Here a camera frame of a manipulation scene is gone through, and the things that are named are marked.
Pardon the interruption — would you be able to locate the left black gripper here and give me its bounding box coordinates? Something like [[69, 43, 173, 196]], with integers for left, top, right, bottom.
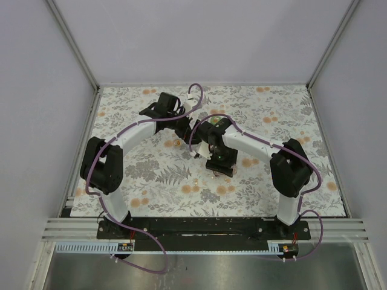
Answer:
[[167, 106, 201, 145]]

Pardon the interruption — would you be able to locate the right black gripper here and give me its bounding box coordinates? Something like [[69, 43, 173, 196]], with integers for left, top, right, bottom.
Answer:
[[206, 146, 238, 178]]

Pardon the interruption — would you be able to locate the red pill organizer box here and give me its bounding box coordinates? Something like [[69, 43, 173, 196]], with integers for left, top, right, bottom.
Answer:
[[212, 164, 237, 178]]

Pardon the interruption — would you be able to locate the green pill bottle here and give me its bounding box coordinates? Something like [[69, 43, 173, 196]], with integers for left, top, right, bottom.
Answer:
[[210, 115, 222, 125]]

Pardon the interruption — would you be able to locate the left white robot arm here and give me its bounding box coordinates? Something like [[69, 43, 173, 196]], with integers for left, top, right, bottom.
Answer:
[[80, 92, 204, 239]]

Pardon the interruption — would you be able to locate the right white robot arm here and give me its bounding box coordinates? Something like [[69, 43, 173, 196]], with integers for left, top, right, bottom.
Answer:
[[193, 117, 313, 239]]

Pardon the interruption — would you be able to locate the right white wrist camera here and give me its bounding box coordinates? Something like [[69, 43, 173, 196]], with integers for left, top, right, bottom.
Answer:
[[190, 141, 213, 160]]

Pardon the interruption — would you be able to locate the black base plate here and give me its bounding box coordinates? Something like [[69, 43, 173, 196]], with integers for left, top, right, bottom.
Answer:
[[96, 217, 311, 252]]

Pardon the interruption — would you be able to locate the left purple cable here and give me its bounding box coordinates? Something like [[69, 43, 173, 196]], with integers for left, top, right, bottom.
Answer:
[[85, 83, 204, 275]]

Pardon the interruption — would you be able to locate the aluminium frame rail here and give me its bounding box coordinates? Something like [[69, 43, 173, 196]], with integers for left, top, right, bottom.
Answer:
[[43, 218, 369, 243]]

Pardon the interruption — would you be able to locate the white slotted cable duct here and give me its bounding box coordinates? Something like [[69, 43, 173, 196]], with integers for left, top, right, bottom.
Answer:
[[55, 242, 134, 254]]

